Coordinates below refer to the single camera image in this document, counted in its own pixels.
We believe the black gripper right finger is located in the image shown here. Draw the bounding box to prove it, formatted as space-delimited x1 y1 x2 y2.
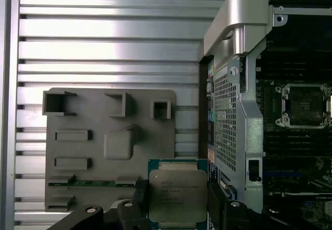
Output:
207 184 320 230

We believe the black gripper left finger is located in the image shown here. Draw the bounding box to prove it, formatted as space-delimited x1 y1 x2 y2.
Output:
53 177 150 230

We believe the silver CPU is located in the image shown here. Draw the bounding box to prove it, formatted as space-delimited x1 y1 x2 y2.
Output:
147 158 208 230

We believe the CPU socket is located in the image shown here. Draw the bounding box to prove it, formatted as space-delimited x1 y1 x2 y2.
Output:
281 83 332 130

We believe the green RAM stick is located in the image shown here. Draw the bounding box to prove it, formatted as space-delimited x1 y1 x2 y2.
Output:
49 180 136 187

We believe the green motherboard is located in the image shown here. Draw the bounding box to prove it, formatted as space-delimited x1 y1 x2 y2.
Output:
255 56 332 230

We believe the grey parts rack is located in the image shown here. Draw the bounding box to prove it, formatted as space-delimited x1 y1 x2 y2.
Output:
43 87 178 212

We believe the black PC case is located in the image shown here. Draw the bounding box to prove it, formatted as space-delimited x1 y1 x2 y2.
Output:
198 0 332 230

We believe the black RAM slot bank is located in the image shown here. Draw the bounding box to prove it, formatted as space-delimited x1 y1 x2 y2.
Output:
263 130 332 170
259 56 332 82

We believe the metal socket cover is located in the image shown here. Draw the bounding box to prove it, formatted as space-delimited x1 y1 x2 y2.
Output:
321 83 332 131

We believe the silver case handle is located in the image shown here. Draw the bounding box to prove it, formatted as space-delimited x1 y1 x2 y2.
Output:
203 0 273 57

